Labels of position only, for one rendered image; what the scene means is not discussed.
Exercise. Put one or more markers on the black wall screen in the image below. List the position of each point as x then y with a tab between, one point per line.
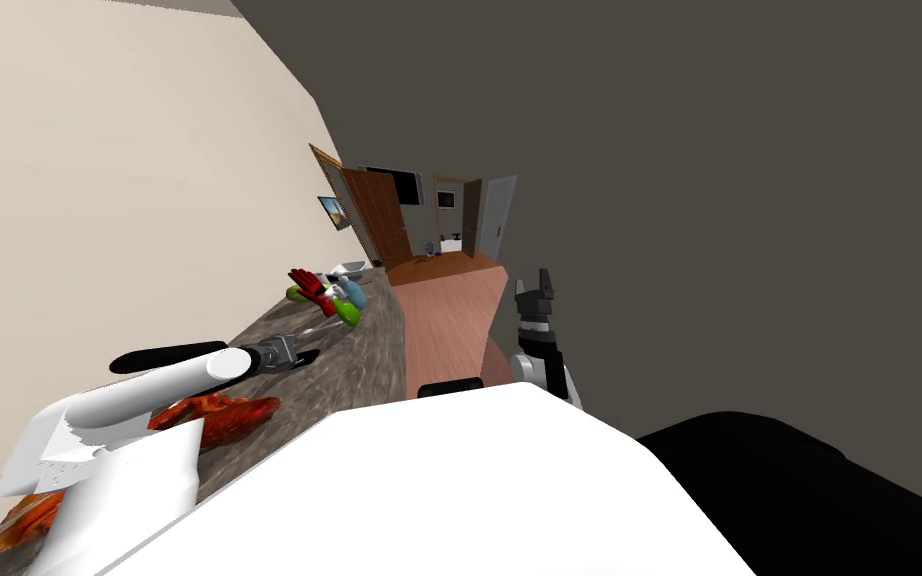
406	186

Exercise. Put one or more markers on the small dark framed picture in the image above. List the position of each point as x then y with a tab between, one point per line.
446	200

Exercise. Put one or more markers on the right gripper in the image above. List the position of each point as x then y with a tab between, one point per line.
534	307

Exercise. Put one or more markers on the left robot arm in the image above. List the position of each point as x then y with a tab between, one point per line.
149	386

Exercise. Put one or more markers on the white cabinet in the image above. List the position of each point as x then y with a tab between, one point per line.
451	245

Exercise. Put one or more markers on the red glove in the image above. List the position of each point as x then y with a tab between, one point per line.
313	288

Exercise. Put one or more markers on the silver spoon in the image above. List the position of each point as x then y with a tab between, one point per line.
318	326

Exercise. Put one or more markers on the green bottle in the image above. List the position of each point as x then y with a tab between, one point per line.
347	313

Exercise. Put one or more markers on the blue bottle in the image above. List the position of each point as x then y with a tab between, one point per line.
355	294

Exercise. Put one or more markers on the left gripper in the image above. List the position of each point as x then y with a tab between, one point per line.
275	354

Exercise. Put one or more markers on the white bowl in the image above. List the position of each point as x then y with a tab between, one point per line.
349	269

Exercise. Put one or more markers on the red orange lumpy thing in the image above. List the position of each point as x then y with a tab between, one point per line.
229	420

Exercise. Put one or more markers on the framed landscape picture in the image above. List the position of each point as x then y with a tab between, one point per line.
334	213

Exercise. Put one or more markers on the grey door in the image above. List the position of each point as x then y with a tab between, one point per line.
496	216

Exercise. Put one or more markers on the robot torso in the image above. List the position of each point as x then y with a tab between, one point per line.
445	488

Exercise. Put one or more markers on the small green round thing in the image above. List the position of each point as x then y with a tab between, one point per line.
294	295

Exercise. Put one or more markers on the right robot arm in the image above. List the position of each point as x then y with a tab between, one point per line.
789	496

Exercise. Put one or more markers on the dark brown door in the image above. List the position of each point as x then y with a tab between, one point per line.
472	218

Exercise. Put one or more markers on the brown wooden door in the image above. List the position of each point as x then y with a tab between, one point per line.
377	220

